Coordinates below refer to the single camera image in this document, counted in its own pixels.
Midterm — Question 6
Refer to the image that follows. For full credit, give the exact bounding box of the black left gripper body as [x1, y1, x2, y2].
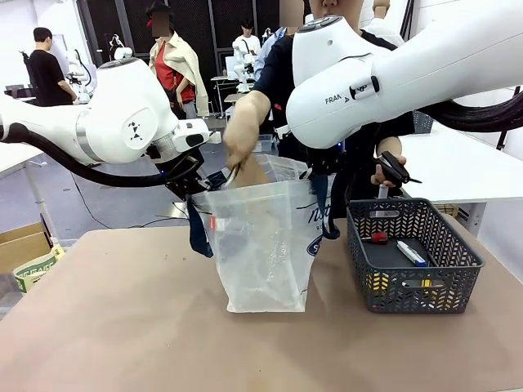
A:
[164, 149, 208, 202]

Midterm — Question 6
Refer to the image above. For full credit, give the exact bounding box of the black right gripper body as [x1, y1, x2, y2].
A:
[297, 140, 349, 176]

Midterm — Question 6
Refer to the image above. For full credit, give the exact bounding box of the black handheld tool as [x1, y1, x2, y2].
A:
[375, 149, 424, 189]

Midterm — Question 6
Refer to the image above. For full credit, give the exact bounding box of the translucent plastic shopping bag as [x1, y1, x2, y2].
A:
[186, 154, 341, 314]

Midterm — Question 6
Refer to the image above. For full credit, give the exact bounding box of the person's left forearm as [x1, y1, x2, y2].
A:
[376, 136, 404, 158]

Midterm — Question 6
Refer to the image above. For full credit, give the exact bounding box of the person's right forearm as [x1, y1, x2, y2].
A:
[233, 89, 274, 126]

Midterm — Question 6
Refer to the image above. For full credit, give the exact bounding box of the person's right hand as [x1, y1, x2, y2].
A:
[222, 121, 263, 172]

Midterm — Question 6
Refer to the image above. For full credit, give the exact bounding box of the person's left hand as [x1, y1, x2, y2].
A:
[370, 154, 409, 188]

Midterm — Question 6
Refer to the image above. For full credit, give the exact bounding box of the person in dark shirt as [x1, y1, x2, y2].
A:
[252, 0, 418, 207]

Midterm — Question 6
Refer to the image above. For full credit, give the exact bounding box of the person in blue shirt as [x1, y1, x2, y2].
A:
[252, 0, 306, 85]

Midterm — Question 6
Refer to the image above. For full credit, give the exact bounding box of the white blue marker pen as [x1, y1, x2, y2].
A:
[395, 239, 429, 268]

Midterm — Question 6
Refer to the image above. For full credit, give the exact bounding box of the white side table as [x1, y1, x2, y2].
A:
[396, 120, 523, 246]

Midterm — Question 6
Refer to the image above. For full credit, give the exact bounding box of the yellow small item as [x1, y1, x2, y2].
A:
[365, 270, 394, 304]

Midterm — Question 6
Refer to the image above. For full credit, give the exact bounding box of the person in white shirt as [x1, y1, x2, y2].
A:
[231, 19, 262, 57]

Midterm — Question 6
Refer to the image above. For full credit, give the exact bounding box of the yellow black utility knife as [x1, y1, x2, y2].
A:
[401, 276, 458, 310]

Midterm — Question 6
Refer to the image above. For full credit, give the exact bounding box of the white height-adjustable table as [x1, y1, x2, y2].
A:
[0, 140, 56, 246]

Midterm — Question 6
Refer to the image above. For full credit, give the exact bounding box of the man in black t-shirt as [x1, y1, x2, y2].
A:
[23, 26, 78, 108]

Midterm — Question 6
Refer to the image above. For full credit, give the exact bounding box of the green white paper sack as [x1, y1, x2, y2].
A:
[13, 243, 66, 294]

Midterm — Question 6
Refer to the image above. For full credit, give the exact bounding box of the brown cardboard box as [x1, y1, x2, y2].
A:
[0, 221, 55, 275]

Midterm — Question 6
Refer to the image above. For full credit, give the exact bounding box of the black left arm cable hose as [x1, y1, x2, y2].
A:
[0, 122, 193, 189]

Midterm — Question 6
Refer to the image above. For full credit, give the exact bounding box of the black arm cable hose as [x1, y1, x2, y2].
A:
[0, 122, 193, 189]
[416, 84, 523, 132]

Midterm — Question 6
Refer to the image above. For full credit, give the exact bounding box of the black floor cable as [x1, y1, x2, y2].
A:
[69, 170, 190, 230]

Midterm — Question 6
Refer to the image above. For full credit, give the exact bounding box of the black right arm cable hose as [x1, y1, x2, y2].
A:
[416, 84, 523, 132]

